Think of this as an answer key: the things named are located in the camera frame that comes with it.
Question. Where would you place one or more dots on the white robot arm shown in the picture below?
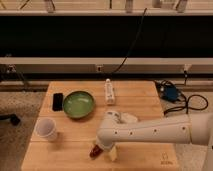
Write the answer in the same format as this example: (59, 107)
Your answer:
(184, 129)

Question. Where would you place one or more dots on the black phone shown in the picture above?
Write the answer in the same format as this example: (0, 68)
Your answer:
(57, 101)

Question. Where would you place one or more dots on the white plastic cup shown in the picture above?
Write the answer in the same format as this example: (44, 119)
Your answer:
(46, 128)

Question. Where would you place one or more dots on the green bowl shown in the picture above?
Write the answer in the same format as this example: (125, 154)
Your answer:
(78, 104)

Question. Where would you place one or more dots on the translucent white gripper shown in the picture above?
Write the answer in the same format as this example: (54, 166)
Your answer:
(112, 154)

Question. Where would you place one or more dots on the black chair base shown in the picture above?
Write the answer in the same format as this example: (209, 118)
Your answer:
(13, 118)

